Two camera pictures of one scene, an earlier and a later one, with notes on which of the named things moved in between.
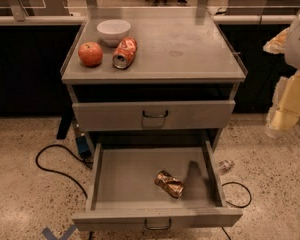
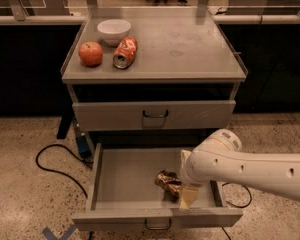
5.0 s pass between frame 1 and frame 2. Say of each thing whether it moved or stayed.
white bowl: stayed
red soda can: stayed
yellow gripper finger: moved
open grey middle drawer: stayed
